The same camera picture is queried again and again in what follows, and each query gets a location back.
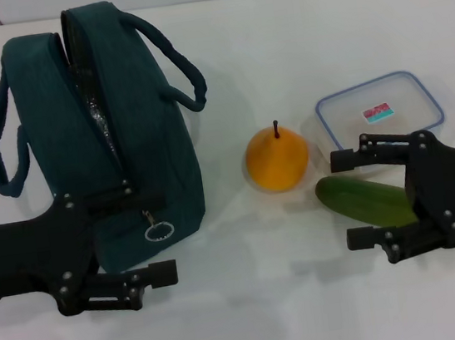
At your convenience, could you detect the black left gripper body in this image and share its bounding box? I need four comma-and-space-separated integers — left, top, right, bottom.
0, 190, 112, 326

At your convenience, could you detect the green cucumber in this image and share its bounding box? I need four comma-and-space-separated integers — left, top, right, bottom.
314, 160, 455, 258

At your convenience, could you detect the orange pear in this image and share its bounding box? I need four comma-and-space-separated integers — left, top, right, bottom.
240, 116, 314, 196

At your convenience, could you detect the dark teal insulated lunch bag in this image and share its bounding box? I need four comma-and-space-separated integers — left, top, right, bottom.
0, 0, 230, 289

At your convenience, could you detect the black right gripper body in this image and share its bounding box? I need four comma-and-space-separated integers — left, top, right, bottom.
398, 126, 455, 254

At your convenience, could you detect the clear container with blue-rimmed lid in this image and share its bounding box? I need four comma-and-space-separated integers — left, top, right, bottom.
298, 66, 451, 185

